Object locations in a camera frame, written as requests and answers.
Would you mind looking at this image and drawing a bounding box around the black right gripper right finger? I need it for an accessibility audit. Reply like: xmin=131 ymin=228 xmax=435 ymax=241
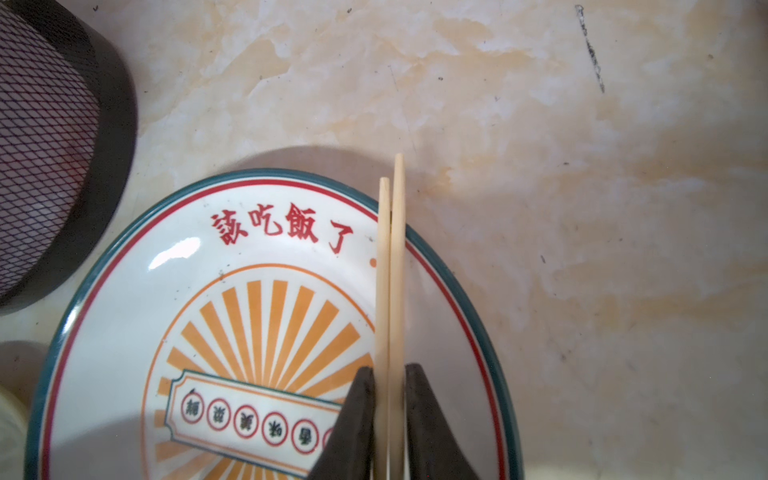
xmin=405 ymin=363 xmax=478 ymax=480

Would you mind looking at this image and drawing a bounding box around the white plate with teal rim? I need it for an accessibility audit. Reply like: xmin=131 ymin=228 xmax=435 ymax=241
xmin=23 ymin=168 xmax=524 ymax=480

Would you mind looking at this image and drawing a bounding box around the cream plate with flower print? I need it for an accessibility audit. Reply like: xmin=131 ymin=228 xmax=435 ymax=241
xmin=0 ymin=387 xmax=29 ymax=480

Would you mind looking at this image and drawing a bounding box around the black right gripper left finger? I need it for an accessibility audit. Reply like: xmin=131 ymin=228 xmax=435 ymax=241
xmin=307 ymin=367 xmax=376 ymax=480

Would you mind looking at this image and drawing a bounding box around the black mesh waste bin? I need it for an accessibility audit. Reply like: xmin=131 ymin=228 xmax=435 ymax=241
xmin=1 ymin=1 xmax=138 ymax=313

